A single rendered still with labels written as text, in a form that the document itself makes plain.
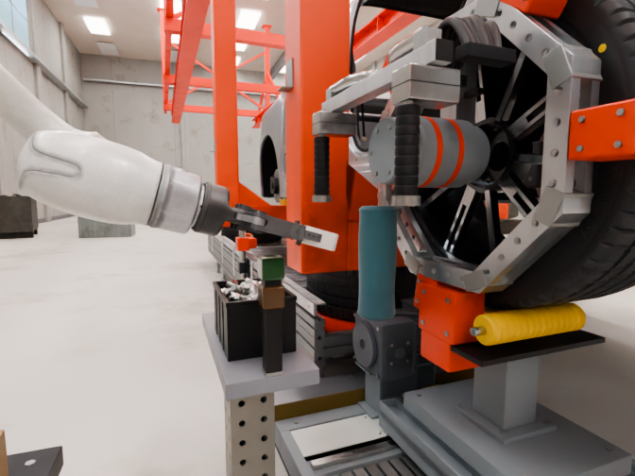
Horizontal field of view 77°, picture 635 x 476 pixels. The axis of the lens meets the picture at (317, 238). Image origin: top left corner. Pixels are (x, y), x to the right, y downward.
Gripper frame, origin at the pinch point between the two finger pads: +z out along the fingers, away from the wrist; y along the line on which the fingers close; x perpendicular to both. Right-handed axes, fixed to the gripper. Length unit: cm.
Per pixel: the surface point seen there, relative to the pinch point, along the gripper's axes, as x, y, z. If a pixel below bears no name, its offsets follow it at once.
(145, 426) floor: 74, 77, -6
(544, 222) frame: -10.9, -20.3, 26.9
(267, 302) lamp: 12.7, 3.2, -4.5
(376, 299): 9.8, 13.2, 25.0
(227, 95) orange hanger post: -89, 242, 20
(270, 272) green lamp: 7.6, 3.1, -5.4
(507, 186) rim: -19.9, -3.7, 36.9
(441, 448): 42, 9, 52
